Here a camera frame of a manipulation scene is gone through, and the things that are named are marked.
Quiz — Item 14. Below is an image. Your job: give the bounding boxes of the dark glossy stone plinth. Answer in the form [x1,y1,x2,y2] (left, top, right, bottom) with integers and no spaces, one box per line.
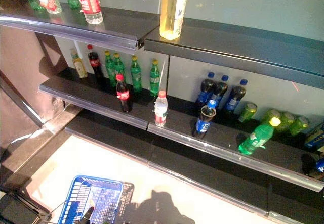
[0,104,84,192]

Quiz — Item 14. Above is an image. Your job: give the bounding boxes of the black side shelf unit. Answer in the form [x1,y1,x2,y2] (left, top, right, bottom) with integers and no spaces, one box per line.
[0,187,53,224]

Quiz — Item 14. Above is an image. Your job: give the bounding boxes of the small coca cola bottle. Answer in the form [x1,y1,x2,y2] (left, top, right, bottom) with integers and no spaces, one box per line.
[115,74,133,113]
[87,44,105,87]

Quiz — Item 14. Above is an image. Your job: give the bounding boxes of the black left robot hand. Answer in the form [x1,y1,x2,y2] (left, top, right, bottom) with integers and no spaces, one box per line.
[78,205,96,224]

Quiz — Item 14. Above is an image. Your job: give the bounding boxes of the large yellow tea bottle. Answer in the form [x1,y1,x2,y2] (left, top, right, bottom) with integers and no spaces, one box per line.
[158,0,189,41]

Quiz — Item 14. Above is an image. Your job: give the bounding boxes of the black high shelf board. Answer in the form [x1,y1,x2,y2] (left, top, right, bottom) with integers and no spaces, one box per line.
[0,3,163,56]
[143,18,324,91]

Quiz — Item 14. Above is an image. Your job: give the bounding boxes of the green sprite bottle yellow cap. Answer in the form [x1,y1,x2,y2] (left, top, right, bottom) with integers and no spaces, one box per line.
[149,59,161,98]
[113,53,126,83]
[237,117,282,156]
[104,50,117,88]
[130,55,143,93]

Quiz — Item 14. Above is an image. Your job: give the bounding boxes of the black base shelf board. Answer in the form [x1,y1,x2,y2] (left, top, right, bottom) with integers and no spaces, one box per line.
[267,175,324,224]
[64,109,152,168]
[148,132,270,216]

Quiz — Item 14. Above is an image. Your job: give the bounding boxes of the green soda can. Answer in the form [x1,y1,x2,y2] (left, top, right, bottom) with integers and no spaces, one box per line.
[275,111,296,133]
[261,108,281,126]
[288,115,310,137]
[237,102,258,123]

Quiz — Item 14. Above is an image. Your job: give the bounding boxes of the blue plastic shopping basket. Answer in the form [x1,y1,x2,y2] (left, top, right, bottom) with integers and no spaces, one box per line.
[37,175,124,224]

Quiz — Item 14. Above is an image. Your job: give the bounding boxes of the small pepsi cola bottle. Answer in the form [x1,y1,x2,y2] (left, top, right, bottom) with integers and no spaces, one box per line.
[224,79,249,115]
[195,71,216,106]
[306,156,324,180]
[191,99,217,140]
[210,75,230,108]

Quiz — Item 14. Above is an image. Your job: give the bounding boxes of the small yellow tea bottle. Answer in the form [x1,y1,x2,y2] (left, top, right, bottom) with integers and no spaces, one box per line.
[70,49,89,79]

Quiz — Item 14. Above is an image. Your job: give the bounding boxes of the white shelf back panel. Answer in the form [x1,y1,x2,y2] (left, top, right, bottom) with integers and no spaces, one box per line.
[167,54,324,123]

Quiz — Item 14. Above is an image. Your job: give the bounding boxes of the blue oreo cookie box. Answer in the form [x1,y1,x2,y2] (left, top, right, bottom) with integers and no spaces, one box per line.
[303,122,324,153]

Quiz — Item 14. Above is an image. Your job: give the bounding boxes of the green Sprite bottles group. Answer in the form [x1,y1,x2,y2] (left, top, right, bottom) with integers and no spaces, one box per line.
[54,36,170,93]

